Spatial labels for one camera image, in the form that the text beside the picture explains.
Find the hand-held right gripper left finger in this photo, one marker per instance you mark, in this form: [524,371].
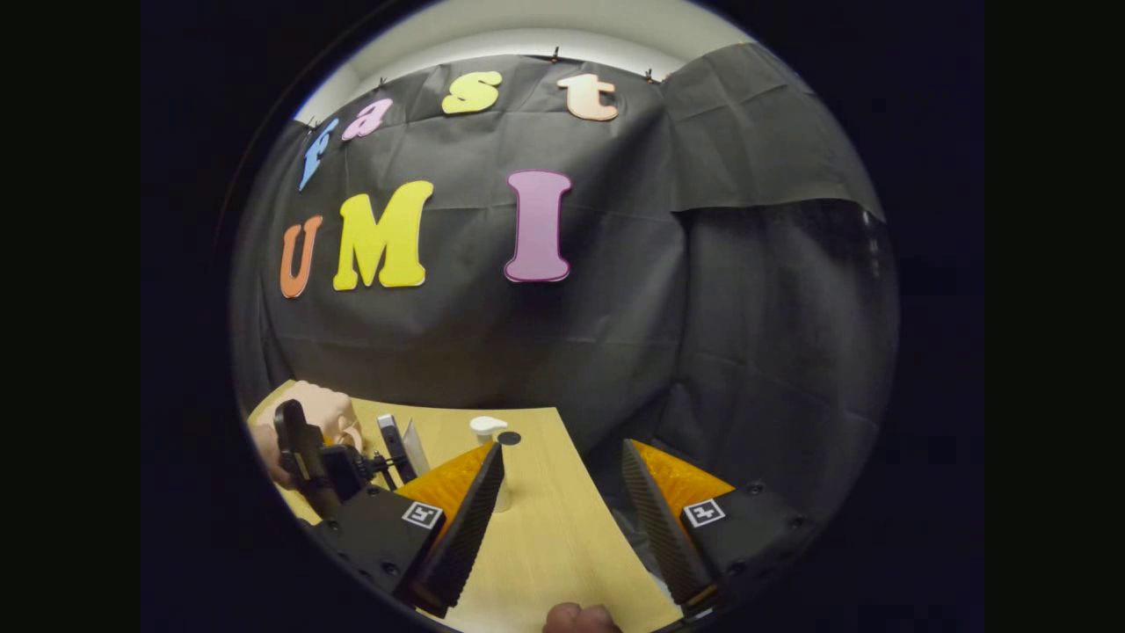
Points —
[466,527]

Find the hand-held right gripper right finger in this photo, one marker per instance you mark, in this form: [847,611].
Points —
[661,527]

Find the white cosmetic tube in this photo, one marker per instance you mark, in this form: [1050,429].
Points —
[416,448]

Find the white pump bottle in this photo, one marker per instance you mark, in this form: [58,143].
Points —
[488,427]

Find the black backdrop cloth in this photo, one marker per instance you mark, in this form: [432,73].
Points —
[615,308]

